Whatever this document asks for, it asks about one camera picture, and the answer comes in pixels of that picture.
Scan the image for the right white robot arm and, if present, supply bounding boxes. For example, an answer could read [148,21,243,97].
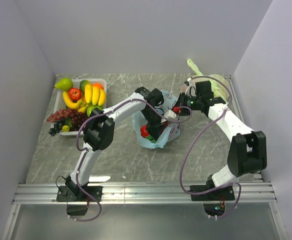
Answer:
[176,76,267,200]

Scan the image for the pink dragon fruit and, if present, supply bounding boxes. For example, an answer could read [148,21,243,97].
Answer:
[145,127,164,143]

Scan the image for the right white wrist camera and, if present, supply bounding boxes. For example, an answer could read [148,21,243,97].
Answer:
[184,78,196,96]

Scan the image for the orange fake fruit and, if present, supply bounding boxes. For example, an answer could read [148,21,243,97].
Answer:
[92,83,104,90]

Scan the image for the dark red grape bunch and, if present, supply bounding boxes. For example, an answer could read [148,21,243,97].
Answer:
[68,111,88,131]

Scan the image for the green fake apple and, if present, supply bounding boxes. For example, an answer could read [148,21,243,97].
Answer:
[86,105,103,117]

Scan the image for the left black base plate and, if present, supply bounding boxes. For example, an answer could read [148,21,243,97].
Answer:
[55,176,103,219]

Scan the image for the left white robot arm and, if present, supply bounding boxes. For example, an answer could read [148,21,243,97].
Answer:
[59,87,167,202]

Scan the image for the aluminium mounting rail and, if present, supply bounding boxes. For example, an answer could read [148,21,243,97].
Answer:
[13,182,277,205]

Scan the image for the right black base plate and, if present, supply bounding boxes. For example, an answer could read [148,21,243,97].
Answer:
[190,184,234,217]

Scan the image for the green yellow mango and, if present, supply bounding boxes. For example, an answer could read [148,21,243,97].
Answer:
[80,79,91,93]

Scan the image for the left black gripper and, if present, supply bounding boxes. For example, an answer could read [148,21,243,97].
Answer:
[141,107,168,142]

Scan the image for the red yellow fake apple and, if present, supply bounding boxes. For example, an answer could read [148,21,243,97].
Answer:
[140,125,150,138]

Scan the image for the green yellow fake pear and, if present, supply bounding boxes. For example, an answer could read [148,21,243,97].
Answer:
[55,78,73,91]

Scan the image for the white plastic fruit basket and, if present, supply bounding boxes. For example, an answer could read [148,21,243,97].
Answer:
[47,78,107,137]

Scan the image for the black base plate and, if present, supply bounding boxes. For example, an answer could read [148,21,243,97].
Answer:
[190,184,234,217]
[55,176,103,219]

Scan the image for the small red fake apple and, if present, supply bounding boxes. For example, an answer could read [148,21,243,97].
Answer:
[68,88,82,102]

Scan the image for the dark blue grape bunch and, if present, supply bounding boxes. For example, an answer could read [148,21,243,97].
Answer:
[49,118,65,137]

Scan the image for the light purple grape bunch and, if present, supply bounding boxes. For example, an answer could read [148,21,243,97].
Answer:
[46,108,75,123]

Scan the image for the single yellow banana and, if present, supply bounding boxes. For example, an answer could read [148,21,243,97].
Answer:
[62,91,88,113]

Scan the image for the small yellow fake fruit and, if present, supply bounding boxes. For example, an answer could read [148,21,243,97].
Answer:
[62,125,70,132]

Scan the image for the tied green plastic bag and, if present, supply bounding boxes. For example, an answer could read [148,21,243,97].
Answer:
[180,59,230,102]

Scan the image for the blue printed plastic bag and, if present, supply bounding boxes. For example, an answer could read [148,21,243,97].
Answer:
[133,91,181,149]

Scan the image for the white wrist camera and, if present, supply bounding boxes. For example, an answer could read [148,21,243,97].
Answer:
[184,78,196,96]
[159,106,181,123]

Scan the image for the yellow banana bunch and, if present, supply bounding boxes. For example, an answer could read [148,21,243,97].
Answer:
[84,84,107,107]

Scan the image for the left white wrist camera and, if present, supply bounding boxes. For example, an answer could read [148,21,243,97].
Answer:
[159,106,181,123]

